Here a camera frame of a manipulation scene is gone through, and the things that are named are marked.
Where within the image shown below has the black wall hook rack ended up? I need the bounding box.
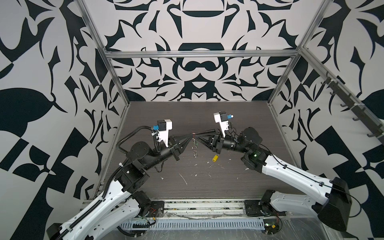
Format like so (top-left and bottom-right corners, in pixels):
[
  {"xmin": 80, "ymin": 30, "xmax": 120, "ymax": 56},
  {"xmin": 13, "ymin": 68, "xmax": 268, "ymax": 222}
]
[{"xmin": 320, "ymin": 72, "xmax": 384, "ymax": 145}]

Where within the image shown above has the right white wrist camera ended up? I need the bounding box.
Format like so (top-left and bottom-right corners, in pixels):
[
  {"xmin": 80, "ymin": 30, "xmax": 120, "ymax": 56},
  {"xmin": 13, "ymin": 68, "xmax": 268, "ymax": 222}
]
[{"xmin": 214, "ymin": 112, "xmax": 234, "ymax": 137}]

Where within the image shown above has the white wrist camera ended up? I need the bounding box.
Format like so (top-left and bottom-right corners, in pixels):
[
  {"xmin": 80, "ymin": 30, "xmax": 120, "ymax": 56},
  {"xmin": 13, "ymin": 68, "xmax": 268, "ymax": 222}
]
[
  {"xmin": 153, "ymin": 119, "xmax": 173, "ymax": 147},
  {"xmin": 214, "ymin": 112, "xmax": 234, "ymax": 137}
]

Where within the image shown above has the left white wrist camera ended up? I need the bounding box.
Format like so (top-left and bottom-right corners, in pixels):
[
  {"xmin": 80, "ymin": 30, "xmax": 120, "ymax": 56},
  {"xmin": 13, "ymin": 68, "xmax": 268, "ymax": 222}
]
[{"xmin": 153, "ymin": 119, "xmax": 173, "ymax": 147}]

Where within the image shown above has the white slotted cable duct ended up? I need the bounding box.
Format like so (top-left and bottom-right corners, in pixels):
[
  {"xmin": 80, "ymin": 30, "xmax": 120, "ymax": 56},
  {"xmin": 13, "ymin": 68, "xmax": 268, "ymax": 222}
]
[{"xmin": 120, "ymin": 219, "xmax": 265, "ymax": 231}]

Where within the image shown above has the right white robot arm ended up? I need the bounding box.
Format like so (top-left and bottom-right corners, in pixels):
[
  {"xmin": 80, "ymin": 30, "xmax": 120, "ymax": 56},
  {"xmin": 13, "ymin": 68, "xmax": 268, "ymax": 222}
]
[{"xmin": 195, "ymin": 127, "xmax": 354, "ymax": 232}]

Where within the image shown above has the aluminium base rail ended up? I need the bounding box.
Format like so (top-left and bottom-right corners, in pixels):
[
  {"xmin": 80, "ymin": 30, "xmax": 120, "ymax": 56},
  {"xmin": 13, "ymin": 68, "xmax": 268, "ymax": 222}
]
[{"xmin": 80, "ymin": 197, "xmax": 301, "ymax": 217}]

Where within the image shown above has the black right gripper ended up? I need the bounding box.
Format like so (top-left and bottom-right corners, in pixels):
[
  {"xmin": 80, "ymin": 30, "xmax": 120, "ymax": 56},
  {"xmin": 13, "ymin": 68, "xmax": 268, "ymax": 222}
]
[{"xmin": 198, "ymin": 129, "xmax": 251, "ymax": 156}]

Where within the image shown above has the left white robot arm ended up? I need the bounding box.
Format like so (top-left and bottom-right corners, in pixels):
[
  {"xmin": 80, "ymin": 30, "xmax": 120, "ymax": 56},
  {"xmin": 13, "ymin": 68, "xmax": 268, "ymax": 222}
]
[{"xmin": 47, "ymin": 124, "xmax": 195, "ymax": 240}]

